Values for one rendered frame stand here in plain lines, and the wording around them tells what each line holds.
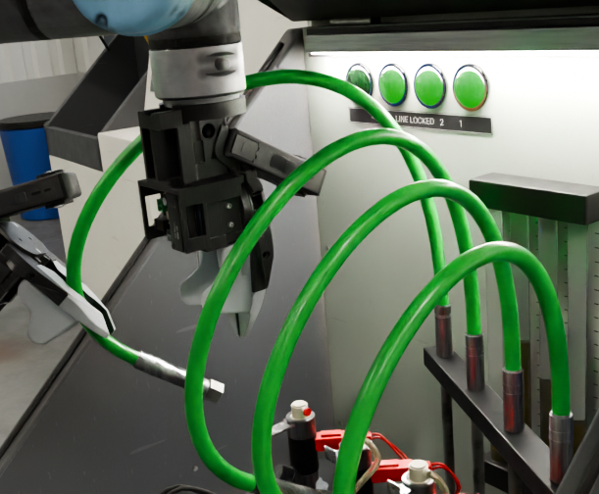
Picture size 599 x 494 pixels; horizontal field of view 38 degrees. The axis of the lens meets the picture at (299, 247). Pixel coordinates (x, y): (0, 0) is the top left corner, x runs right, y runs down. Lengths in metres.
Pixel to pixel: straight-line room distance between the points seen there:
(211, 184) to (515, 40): 0.35
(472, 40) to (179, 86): 0.35
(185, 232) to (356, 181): 0.48
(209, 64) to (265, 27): 3.14
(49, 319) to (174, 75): 0.28
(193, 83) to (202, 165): 0.07
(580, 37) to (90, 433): 0.71
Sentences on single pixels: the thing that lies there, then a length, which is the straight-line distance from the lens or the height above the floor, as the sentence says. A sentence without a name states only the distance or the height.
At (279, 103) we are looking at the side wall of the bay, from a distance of 1.16.
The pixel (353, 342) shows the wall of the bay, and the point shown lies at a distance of 1.23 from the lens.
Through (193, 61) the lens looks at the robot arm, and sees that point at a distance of 0.69.
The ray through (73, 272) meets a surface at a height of 1.26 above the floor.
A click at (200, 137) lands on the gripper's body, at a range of 0.71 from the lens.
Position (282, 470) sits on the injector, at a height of 1.06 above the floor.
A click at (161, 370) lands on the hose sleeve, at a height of 1.15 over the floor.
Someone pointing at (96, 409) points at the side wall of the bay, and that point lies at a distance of 1.10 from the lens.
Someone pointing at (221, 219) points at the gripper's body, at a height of 1.32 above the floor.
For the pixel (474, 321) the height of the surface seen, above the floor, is 1.17.
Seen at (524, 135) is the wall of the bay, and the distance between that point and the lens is 0.93.
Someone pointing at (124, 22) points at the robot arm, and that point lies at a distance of 0.58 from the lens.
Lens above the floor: 1.49
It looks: 16 degrees down
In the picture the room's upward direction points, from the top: 5 degrees counter-clockwise
